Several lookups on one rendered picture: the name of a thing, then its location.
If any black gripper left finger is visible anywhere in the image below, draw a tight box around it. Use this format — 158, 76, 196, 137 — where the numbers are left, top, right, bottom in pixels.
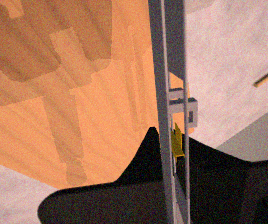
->
37, 127, 168, 224

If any light brown wooden board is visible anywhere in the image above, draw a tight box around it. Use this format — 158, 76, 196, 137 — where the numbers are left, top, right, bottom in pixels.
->
0, 0, 159, 190

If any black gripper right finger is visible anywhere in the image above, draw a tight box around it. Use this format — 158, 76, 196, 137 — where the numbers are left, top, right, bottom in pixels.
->
189, 137, 268, 224

